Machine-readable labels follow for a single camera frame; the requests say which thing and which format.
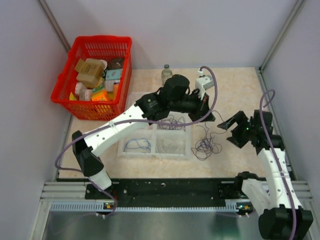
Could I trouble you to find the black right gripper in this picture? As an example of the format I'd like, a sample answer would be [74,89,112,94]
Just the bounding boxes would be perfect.
[218,110,258,148]

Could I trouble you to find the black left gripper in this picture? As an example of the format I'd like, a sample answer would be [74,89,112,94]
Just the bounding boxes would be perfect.
[169,90,215,124]

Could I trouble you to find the purple wire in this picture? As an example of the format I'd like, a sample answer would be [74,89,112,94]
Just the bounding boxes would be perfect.
[157,114,187,131]

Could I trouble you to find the wire pile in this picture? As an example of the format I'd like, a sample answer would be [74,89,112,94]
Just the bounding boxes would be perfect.
[191,111,227,161]

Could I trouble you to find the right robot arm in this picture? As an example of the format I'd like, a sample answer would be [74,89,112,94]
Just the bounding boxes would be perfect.
[217,110,314,240]

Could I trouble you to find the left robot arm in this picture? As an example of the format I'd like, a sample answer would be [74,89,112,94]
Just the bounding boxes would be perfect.
[72,74,217,199]

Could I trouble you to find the clear glass bottle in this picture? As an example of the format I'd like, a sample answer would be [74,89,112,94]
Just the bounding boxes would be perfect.
[161,64,173,86]

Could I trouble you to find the white compartment organizer tray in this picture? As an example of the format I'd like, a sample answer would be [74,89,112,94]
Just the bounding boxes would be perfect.
[117,124,191,160]

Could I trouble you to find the teal box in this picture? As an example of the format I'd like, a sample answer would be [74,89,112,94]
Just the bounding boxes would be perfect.
[105,69,123,81]

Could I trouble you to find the orange carton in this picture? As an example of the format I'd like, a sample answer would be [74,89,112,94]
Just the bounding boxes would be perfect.
[91,89,111,102]

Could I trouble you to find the red plastic basket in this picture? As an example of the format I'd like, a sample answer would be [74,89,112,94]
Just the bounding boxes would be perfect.
[51,35,132,121]

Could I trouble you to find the brown cardboard box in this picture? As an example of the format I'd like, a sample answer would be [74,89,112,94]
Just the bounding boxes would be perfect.
[74,58,105,77]

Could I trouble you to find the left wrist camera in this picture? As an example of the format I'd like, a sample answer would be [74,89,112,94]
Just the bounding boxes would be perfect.
[195,69,215,100]

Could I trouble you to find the grey wire in tray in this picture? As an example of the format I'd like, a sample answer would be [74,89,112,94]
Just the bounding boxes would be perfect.
[157,138,187,154]

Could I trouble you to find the blue wire in tray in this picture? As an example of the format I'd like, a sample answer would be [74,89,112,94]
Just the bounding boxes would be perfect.
[123,138,152,153]

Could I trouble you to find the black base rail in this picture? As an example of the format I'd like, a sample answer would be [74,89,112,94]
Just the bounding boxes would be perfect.
[84,177,276,208]

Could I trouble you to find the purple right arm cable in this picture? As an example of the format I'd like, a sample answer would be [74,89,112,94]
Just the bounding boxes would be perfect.
[259,89,300,240]

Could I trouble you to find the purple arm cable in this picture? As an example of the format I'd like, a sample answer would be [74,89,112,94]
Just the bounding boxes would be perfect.
[54,65,218,216]
[259,89,300,240]

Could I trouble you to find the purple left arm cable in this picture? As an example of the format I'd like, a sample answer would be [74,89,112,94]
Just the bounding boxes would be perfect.
[54,65,218,216]

